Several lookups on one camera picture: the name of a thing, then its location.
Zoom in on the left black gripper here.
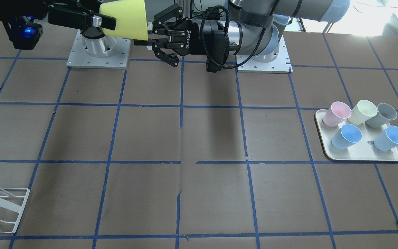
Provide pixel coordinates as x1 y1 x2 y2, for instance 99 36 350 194
134 3 227 68

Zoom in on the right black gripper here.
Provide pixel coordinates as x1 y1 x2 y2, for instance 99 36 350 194
0 0 116 33

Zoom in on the yellow plastic cup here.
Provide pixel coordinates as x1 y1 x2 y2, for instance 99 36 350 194
99 0 148 40

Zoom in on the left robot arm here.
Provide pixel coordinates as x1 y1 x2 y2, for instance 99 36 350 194
134 0 350 73

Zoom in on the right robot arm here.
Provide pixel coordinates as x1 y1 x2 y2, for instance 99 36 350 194
0 0 116 57

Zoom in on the pink plastic cup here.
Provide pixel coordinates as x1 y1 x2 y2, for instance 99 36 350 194
322 101 352 127

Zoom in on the blue plastic cup near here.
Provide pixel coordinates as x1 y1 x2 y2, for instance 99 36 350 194
331 123 363 150

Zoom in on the blue plastic cup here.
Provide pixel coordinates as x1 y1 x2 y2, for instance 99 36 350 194
331 123 363 150
374 126 398 151

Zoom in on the cream plastic cup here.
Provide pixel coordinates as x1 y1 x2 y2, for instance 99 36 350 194
348 100 378 126

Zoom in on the grey plastic cup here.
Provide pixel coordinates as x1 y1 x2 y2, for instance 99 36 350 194
365 103 398 128

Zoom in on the blue plastic cup far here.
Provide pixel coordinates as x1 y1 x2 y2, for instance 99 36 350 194
374 126 398 151

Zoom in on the white compartment tray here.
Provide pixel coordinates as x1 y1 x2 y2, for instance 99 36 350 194
314 109 398 162

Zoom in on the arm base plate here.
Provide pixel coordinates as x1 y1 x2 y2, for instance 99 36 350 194
66 32 133 70
237 36 293 74

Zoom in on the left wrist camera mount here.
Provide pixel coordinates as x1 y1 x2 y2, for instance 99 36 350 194
206 30 229 66

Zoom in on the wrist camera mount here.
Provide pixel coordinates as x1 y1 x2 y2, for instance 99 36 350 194
206 30 229 66
2 15 43 50

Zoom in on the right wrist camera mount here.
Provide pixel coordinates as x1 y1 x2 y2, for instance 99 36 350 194
2 15 43 50

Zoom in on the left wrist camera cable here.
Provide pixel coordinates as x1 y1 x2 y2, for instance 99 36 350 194
200 5 275 70

